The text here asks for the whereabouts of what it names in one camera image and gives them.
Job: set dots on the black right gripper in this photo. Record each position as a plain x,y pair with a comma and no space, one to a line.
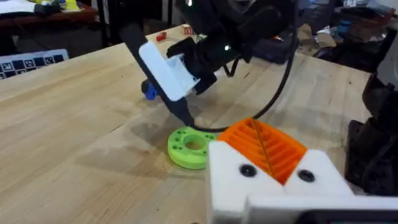
214,46

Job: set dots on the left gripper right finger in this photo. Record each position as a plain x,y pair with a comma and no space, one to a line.
320,183

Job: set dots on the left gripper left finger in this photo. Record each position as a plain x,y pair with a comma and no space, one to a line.
230,186

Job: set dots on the blue electric screwdriver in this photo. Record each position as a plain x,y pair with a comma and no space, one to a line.
150,92

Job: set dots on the small box with red print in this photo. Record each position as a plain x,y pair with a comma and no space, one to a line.
188,30

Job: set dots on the small red tool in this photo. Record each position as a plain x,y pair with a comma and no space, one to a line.
161,36

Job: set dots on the black case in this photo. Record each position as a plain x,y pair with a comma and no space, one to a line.
273,51

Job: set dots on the green disc with holes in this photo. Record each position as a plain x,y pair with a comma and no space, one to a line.
177,155

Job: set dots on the black upright flat plate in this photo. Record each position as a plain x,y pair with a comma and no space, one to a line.
178,107

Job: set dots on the cardboard scrap heap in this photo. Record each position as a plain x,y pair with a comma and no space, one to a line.
323,40

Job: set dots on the dark brown side table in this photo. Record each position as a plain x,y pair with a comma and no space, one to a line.
62,17

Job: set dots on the white board with black markers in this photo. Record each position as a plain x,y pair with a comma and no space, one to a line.
31,62

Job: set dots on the white paper sheets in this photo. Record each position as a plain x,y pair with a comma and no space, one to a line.
15,6

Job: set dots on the white angled bracket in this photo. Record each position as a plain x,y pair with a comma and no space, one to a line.
161,71

